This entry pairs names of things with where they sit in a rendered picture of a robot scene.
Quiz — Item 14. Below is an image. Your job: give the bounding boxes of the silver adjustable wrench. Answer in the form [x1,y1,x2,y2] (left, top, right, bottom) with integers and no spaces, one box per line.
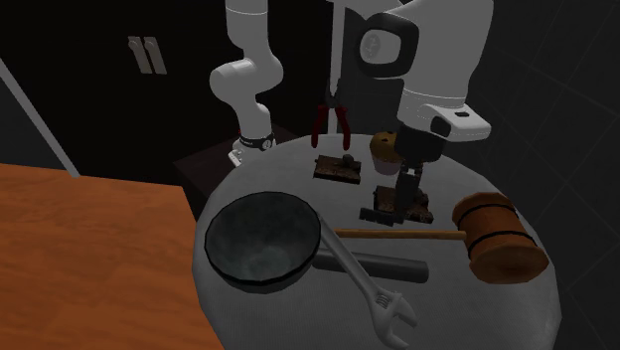
[317,213,418,350]

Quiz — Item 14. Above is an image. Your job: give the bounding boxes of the orange wooden table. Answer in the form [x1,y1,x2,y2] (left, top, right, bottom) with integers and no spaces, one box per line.
[0,162,227,350]

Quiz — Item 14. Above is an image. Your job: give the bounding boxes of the dark robot stand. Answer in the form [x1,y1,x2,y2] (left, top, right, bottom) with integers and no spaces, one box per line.
[173,123,302,221]

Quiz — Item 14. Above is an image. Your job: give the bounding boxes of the wooden mallet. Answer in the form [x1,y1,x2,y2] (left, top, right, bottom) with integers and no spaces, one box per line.
[333,191,551,285]

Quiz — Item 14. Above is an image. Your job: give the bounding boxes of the grey round table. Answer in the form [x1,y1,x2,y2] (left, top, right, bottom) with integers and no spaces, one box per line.
[191,132,563,350]

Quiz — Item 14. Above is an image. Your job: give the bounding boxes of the dark frying pan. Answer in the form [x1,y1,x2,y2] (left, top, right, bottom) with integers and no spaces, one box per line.
[204,191,430,295]

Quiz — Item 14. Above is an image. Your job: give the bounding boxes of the brown muffin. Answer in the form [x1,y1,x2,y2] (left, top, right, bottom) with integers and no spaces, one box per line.
[369,129,406,176]

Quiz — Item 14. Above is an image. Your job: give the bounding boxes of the brown block with dark comb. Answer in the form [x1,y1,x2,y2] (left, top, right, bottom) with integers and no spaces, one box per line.
[359,185,435,228]

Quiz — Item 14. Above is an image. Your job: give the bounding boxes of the brown block with dark knob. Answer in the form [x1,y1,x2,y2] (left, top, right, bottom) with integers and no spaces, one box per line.
[312,153,364,186]

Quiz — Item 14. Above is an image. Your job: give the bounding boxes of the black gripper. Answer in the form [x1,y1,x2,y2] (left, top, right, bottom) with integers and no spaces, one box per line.
[393,122,448,226]

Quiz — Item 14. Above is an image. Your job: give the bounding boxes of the red-handled pliers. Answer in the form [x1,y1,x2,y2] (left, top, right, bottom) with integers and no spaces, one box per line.
[309,81,353,152]

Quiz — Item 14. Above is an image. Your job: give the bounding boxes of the dark cabinet with grey handles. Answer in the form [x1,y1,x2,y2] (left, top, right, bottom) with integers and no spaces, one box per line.
[0,0,243,183]

